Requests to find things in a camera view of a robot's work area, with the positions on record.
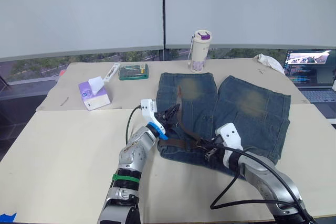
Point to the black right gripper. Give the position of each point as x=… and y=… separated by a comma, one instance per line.
x=214, y=150

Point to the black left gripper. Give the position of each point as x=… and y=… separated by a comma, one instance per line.
x=162, y=119

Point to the brown braided belt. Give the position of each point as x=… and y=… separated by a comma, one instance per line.
x=180, y=113

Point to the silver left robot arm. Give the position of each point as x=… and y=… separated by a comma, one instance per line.
x=131, y=153

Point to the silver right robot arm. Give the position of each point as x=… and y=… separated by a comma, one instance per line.
x=265, y=179

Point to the blue denim shorts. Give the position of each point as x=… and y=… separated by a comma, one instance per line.
x=252, y=119

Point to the green screwdriver bit case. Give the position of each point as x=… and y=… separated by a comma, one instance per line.
x=134, y=72

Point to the cream bottle with purple lid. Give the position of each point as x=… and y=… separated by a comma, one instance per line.
x=199, y=51

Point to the white narrow tool package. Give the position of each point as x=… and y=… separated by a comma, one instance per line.
x=111, y=72

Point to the purple tissue box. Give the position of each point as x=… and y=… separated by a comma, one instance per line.
x=95, y=98

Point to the crumpled white cloth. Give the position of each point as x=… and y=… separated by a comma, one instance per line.
x=267, y=61

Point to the small thin metal pin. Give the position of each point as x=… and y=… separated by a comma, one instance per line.
x=64, y=101

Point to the open laptop computer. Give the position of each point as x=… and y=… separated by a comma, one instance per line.
x=309, y=72

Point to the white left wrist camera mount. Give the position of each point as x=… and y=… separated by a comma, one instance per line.
x=148, y=108

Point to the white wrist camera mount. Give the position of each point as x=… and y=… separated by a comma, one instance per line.
x=148, y=108
x=231, y=136

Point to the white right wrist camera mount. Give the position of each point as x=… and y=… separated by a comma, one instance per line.
x=231, y=136

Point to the dark window frame post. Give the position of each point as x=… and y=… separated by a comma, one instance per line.
x=162, y=11

